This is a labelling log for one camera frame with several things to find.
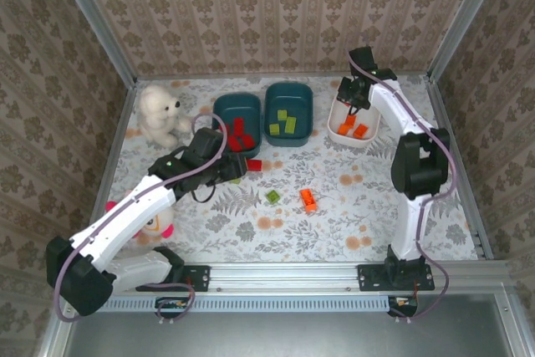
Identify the red lego brick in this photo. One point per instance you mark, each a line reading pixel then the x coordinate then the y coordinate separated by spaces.
pixel 238 125
pixel 255 164
pixel 248 141
pixel 234 143

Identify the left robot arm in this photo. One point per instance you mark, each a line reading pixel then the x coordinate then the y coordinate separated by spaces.
pixel 125 215

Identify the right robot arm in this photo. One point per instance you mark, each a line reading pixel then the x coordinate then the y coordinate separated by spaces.
pixel 414 227

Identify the white plastic container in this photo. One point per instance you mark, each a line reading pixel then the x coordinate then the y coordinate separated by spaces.
pixel 333 125

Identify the teal plastic container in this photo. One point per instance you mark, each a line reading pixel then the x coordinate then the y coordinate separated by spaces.
pixel 292 100
pixel 240 104

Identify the white and pink plush toy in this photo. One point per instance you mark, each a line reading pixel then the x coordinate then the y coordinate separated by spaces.
pixel 161 217

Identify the white teddy bear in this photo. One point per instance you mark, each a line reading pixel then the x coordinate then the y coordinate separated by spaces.
pixel 156 118

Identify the floral patterned table cover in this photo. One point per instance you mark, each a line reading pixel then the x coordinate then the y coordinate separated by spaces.
pixel 334 227

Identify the small controller circuit board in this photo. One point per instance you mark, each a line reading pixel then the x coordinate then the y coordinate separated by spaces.
pixel 173 303
pixel 403 302

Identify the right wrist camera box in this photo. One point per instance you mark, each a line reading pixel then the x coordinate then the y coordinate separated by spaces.
pixel 363 60

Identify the aluminium side rail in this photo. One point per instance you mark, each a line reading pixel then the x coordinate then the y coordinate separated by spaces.
pixel 440 102
pixel 113 152

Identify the aluminium mounting rail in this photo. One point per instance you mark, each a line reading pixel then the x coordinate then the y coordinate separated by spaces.
pixel 284 277

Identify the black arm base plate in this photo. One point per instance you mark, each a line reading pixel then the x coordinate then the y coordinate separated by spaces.
pixel 200 277
pixel 372 279

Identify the aluminium frame post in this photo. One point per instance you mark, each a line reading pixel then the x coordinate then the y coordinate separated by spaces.
pixel 99 22
pixel 465 18

